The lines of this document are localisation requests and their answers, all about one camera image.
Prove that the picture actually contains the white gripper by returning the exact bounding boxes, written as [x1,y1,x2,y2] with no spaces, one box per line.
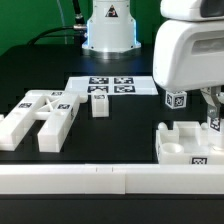
[153,20,224,118]

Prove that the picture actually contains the white chair seat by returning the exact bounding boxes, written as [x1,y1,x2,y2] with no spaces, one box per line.
[155,121,224,165]

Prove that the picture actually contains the white tagged cube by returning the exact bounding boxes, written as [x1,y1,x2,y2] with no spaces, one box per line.
[165,91,187,109]

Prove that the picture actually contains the white marker base plate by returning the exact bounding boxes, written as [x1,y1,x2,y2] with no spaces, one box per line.
[65,76,158,95]

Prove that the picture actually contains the white front rail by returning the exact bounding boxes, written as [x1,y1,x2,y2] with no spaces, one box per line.
[0,164,224,194]

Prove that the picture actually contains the black cable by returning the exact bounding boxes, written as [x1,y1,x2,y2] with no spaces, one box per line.
[27,0,88,46]

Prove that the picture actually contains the white chair back frame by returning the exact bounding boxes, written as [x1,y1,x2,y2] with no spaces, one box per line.
[0,90,88,153]

